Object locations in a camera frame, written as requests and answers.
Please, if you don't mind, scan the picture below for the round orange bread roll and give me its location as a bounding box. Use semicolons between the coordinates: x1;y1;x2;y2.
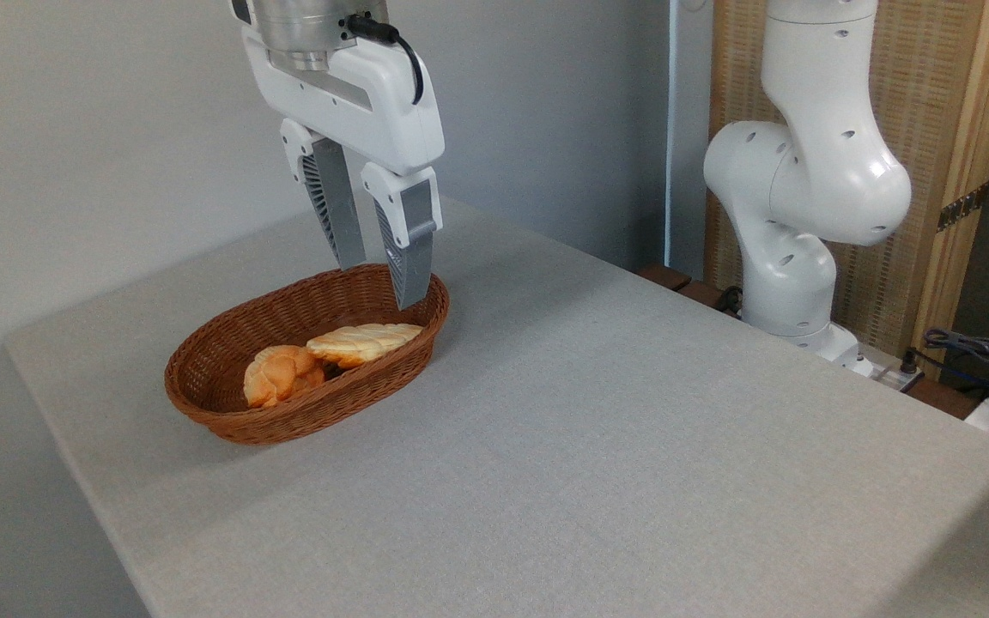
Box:
243;345;326;409

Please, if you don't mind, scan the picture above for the blue-grey cable bundle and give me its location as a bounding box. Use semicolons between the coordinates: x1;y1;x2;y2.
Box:
922;328;989;383

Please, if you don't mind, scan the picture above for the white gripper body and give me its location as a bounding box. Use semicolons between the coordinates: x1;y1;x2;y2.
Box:
241;26;446;173

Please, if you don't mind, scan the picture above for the brown wicker basket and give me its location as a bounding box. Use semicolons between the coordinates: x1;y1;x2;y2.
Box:
164;264;451;445

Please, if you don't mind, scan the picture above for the long braided bread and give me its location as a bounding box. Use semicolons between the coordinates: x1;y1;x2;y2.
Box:
306;323;424;370

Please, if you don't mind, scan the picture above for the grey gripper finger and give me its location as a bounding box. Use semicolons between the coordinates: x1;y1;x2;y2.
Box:
361;163;444;311
280;118;367;270

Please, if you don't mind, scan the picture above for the white power strip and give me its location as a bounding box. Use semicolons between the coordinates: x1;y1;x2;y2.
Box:
868;359;926;393

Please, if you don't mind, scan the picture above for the wooden folding screen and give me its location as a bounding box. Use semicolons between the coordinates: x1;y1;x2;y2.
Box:
705;0;989;379

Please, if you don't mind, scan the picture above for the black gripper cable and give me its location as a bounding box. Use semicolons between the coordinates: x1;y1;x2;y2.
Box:
347;14;425;106

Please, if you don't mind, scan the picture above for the metal screen hinge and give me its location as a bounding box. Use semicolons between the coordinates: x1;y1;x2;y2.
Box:
937;183;989;233

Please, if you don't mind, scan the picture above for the white vertical pipe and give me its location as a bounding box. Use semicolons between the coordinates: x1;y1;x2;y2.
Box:
664;0;685;269

